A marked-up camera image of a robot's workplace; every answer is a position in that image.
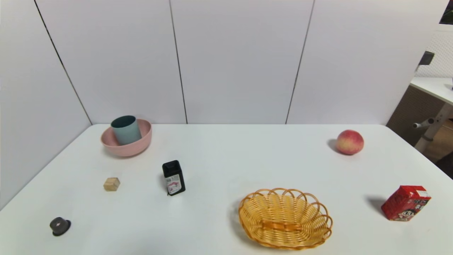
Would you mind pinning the yellow woven plastic basket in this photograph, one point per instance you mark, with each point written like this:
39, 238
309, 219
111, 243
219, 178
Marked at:
285, 219

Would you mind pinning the white side desk top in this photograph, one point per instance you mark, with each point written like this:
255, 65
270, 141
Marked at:
435, 86

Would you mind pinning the dark monitor corner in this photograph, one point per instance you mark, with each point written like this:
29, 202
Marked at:
447, 16

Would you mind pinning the teal plastic cup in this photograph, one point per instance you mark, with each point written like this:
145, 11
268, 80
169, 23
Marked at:
126, 134

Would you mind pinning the small wooden cube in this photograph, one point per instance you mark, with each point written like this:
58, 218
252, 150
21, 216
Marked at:
112, 184

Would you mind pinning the pink bowl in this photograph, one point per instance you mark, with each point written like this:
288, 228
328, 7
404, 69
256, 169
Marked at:
139, 146

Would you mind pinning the red milk carton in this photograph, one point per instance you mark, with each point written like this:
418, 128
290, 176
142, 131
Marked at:
403, 205

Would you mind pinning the white desk leg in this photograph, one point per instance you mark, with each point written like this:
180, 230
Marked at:
433, 129

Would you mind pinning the dark brown round cap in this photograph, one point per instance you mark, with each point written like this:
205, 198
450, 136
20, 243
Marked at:
59, 226

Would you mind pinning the brown perforated panel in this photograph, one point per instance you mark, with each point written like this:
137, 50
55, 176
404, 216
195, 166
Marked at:
407, 113

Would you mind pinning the red yellow peach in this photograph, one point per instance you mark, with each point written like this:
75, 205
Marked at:
349, 142

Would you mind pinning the black bottle with label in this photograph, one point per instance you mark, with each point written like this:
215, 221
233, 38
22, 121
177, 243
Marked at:
173, 177

